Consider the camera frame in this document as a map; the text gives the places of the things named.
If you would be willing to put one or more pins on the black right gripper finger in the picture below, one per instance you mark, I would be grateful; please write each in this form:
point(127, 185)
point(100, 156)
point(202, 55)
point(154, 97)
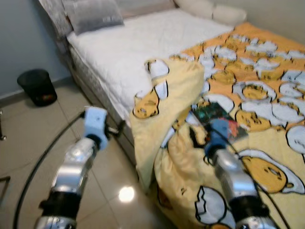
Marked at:
point(193, 136)

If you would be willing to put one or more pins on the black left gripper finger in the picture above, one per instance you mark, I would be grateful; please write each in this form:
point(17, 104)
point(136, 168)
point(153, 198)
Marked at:
point(122, 127)

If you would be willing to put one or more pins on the dark cover book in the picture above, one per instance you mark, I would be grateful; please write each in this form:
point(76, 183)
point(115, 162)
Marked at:
point(212, 112)

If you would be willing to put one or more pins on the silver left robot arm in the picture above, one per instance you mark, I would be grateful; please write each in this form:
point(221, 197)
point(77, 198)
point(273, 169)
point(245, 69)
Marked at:
point(74, 164)

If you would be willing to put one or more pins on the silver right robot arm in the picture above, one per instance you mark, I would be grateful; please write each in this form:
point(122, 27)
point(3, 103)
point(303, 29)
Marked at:
point(233, 176)

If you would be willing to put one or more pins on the orange wrapper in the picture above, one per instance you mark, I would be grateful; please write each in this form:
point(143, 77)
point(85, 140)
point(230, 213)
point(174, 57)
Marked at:
point(45, 98)

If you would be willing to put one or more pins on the black mesh trash bin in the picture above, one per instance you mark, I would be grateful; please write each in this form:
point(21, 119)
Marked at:
point(35, 86)

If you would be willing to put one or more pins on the grey pillow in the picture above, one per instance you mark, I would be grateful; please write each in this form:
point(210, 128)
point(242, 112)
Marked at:
point(93, 14)

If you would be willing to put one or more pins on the black metal stand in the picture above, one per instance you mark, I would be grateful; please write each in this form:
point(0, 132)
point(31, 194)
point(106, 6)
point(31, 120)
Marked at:
point(4, 191)

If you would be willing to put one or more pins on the long cream bolster pillow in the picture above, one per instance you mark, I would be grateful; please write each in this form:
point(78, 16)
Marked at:
point(195, 7)

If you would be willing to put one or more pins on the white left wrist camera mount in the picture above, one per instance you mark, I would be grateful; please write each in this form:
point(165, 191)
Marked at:
point(95, 119)

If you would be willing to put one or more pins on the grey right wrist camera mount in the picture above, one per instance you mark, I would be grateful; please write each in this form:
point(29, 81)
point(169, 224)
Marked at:
point(219, 130)

